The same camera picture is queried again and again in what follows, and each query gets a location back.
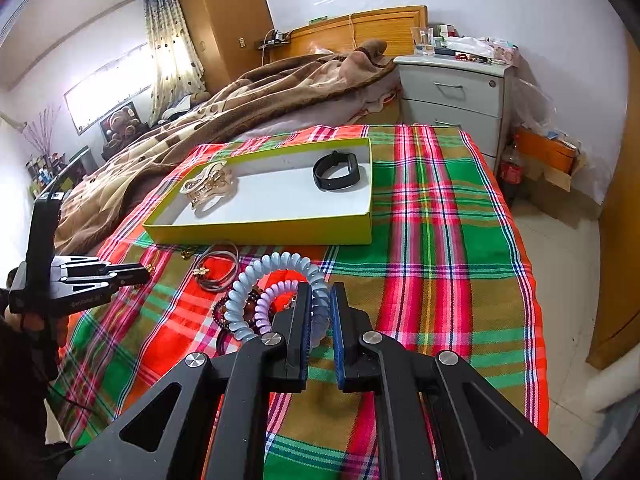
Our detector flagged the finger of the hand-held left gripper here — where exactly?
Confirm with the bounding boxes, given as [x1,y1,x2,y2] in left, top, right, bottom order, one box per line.
[51,255,151,277]
[57,274,151,307]

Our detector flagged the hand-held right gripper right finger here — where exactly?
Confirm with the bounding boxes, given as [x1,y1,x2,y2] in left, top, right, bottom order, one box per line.
[330,281,583,480]

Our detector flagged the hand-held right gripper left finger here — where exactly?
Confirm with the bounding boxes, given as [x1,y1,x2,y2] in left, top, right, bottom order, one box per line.
[57,281,313,480]

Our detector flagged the purple spiral hair tie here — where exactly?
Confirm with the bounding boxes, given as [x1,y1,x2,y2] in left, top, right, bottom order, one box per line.
[254,282,301,333]

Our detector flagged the blue spiral hair tie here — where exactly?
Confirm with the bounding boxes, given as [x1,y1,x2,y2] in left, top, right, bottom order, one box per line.
[224,252,328,348]

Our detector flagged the dark purple beaded bracelet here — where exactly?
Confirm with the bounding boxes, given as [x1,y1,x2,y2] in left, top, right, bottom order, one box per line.
[211,285,236,333]

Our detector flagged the grey hair ties with flower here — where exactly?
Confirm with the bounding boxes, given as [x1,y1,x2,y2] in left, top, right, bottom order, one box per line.
[192,242,241,291]

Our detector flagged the beige hair claw clip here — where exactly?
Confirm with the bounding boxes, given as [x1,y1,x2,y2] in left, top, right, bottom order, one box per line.
[180,160,236,209]

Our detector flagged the yellow-green cardboard box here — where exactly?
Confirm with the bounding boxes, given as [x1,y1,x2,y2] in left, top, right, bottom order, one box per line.
[142,136,373,246]

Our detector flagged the black smart band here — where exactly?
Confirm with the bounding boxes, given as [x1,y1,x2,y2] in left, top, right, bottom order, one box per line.
[312,151,362,192]

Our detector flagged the person's left hand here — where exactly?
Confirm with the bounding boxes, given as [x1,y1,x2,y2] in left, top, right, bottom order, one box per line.
[0,310,68,356]

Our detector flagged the row of small bottles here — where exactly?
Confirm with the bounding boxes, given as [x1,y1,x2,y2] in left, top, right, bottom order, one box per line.
[26,152,66,193]

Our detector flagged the dried branches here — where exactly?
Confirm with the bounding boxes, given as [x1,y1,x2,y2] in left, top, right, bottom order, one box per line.
[22,105,61,156]

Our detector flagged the brown teddy bear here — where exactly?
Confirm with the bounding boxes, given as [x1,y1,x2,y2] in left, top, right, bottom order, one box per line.
[100,102,141,143]

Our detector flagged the colourful plaid bed sheet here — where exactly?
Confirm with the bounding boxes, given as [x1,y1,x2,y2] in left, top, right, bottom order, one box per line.
[45,125,551,480]

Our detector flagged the bright window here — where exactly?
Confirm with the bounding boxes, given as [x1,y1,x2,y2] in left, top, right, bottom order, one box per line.
[64,42,153,136]

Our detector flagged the brown patterned blanket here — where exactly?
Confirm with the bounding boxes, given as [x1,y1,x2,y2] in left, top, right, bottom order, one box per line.
[52,40,401,256]

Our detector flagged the dotted curtain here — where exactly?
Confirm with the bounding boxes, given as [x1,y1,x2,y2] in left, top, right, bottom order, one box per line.
[144,0,206,126]

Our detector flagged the cola bottle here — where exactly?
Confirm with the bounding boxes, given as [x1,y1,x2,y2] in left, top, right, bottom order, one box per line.
[499,135,523,206]

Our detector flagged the pink quilt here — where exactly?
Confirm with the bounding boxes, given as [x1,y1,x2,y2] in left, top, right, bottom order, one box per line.
[345,80,403,126]

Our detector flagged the brown cardboard box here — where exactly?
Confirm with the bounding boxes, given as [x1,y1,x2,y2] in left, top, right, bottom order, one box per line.
[522,155,588,192]

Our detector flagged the grey nightstand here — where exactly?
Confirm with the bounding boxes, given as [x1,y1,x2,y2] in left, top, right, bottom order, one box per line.
[392,52,516,173]

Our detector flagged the orange box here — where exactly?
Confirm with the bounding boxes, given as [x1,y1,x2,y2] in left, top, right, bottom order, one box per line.
[515,127,576,173]

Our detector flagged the wooden wardrobe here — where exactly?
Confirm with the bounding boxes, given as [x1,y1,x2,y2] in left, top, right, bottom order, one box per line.
[175,0,276,81]

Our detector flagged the power strip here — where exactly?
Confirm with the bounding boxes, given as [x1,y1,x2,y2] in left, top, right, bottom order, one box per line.
[257,30,291,50]

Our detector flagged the clear plastic bag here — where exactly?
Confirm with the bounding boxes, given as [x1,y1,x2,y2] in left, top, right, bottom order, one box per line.
[512,77,558,133]

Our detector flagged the wooden door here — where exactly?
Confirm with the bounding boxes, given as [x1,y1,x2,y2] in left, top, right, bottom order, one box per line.
[587,25,640,371]

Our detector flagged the clear drinking glass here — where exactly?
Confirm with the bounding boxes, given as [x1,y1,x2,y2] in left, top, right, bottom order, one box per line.
[411,26,435,56]

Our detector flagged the wooden headboard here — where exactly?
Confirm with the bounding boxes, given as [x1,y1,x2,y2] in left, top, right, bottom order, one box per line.
[287,6,430,58]

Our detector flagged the white plastic bag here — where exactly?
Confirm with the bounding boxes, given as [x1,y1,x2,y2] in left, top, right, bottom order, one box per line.
[447,36,496,57]

